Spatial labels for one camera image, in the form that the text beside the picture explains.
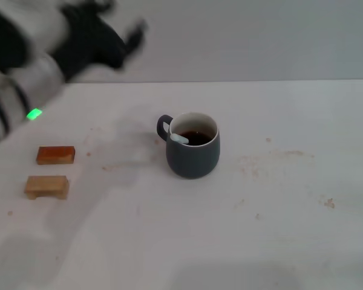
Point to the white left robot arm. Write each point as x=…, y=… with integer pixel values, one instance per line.
x=33, y=81

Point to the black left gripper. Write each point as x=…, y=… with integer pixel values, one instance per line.
x=87, y=42

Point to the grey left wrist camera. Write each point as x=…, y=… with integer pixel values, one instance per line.
x=6, y=39

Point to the reddish brown wooden block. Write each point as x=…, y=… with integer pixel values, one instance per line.
x=56, y=154

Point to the light tan wooden block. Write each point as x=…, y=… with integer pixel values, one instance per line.
x=47, y=185

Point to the dark grey ceramic cup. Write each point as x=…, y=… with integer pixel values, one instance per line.
x=193, y=160

